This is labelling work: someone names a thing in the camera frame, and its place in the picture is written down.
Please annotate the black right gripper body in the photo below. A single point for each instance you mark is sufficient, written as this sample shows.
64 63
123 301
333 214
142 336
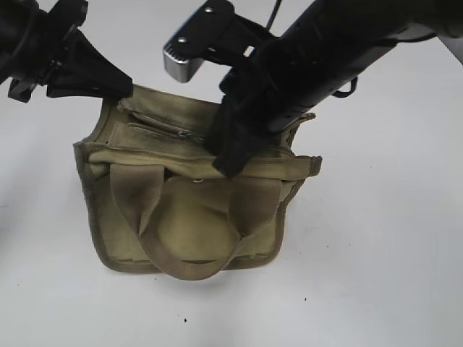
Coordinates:
259 89

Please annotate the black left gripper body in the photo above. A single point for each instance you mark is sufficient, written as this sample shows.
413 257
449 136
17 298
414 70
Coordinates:
33 38

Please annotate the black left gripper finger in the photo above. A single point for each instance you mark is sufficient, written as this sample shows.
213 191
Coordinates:
79 69

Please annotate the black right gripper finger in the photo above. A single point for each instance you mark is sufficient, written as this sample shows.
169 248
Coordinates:
240 132

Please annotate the yellow canvas tote bag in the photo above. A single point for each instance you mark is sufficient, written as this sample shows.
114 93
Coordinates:
156 204

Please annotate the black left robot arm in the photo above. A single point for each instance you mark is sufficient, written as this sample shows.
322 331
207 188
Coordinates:
40 48

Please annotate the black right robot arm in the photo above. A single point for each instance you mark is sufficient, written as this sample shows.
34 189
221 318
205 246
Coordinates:
328 46

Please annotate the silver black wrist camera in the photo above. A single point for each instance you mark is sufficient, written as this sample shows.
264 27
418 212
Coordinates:
213 33

